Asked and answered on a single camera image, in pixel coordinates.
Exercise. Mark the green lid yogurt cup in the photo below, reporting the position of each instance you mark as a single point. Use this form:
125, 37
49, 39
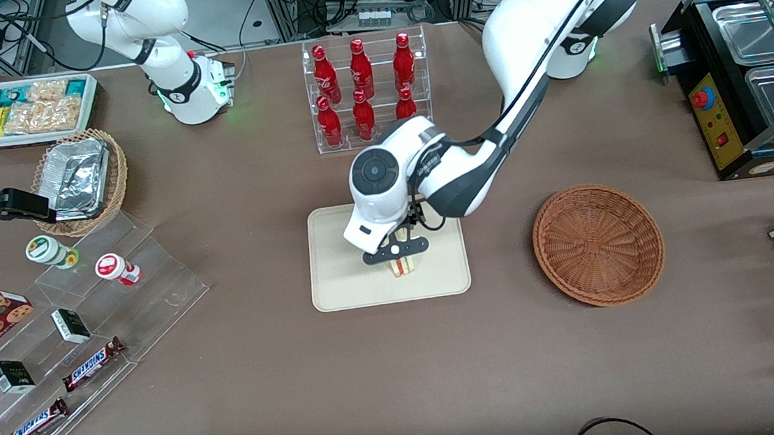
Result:
46, 249

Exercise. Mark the black food warmer machine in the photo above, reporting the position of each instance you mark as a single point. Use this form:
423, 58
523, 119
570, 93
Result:
719, 125

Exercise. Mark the round brown wicker basket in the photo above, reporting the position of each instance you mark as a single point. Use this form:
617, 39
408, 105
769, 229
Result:
599, 244

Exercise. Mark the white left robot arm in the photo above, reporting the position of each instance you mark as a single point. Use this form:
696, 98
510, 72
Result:
523, 16

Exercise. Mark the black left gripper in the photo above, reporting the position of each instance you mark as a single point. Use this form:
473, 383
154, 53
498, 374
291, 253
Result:
414, 218

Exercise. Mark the red label yogurt bottle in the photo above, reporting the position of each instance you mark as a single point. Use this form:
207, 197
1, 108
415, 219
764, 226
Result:
111, 267

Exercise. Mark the clear acrylic bottle rack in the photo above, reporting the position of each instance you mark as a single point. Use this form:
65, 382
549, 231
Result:
375, 36

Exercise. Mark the tan wicker basket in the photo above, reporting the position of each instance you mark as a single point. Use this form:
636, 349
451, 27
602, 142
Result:
118, 174

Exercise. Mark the small black carton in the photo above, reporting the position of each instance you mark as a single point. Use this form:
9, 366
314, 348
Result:
12, 376
71, 326

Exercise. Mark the silver foil container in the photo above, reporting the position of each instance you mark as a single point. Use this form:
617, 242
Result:
79, 178

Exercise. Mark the triangle sandwich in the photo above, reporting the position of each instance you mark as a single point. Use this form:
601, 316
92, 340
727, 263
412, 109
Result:
404, 267

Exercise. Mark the teal snack pack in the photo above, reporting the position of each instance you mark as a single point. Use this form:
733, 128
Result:
76, 87
11, 96

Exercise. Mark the snickers bar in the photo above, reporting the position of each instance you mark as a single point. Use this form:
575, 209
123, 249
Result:
32, 426
91, 364

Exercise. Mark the cream rectangular tray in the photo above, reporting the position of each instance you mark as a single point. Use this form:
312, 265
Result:
343, 277

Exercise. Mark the red cola bottle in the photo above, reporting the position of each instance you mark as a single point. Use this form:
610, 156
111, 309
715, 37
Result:
361, 69
403, 62
406, 106
363, 118
324, 72
330, 124

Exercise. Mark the clear acrylic stepped display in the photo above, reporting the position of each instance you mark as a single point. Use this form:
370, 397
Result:
155, 294

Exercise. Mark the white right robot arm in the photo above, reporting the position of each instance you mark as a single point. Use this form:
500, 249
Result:
165, 83

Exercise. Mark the clear cracker bag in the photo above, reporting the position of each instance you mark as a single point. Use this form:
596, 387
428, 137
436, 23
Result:
62, 113
21, 118
48, 90

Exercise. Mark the white power strip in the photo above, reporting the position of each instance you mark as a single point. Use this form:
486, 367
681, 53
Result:
375, 17

